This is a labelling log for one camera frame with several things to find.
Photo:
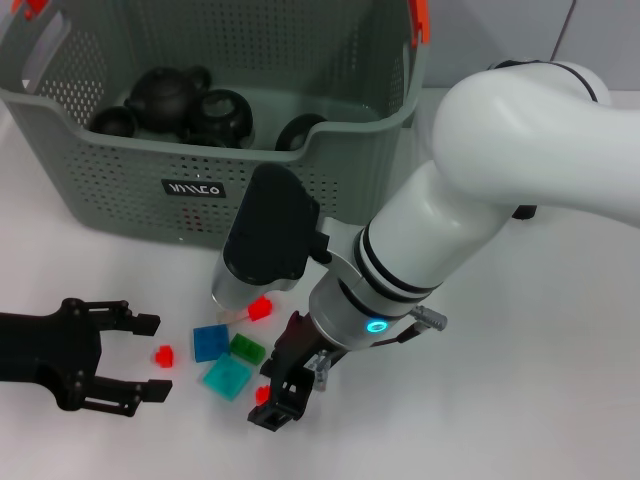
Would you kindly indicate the green rectangular building brick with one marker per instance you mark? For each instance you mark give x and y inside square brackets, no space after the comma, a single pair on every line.
[247,349]

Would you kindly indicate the small black clay teacup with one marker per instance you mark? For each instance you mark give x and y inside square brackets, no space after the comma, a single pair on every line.
[112,120]

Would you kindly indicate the small bright red brick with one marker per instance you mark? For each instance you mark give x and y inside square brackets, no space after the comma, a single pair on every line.
[165,356]
[261,396]

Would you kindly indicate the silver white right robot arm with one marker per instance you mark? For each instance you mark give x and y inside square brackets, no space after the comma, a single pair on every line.
[500,150]

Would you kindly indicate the large bright red brick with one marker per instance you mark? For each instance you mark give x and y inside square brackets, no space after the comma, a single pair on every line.
[261,307]

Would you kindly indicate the glass teacup with black holder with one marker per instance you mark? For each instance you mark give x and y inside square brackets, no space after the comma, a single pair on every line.
[200,139]
[295,132]
[220,115]

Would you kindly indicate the grey-green perforated storage bin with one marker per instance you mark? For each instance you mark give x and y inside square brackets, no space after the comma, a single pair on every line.
[200,150]

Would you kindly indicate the blue building brick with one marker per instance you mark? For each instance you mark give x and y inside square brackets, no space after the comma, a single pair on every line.
[210,342]

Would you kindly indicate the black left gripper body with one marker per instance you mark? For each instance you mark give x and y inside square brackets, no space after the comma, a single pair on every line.
[45,350]

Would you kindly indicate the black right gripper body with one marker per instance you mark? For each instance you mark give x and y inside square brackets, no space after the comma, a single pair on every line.
[300,355]

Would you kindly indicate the black clay teapot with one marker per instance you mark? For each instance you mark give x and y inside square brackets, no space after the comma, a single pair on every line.
[162,97]

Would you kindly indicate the right gripper metal plug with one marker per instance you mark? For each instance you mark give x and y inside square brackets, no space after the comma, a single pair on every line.
[322,370]

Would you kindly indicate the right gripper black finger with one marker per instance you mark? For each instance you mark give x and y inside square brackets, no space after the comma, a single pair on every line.
[280,407]

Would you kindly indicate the clear white building brick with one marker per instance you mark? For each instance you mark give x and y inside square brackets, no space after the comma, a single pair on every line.
[232,316]

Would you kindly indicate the teal square flat plate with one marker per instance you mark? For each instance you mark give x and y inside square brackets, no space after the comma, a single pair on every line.
[225,377]

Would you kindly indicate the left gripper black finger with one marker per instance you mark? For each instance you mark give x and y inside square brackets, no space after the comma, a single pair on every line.
[160,390]
[147,324]

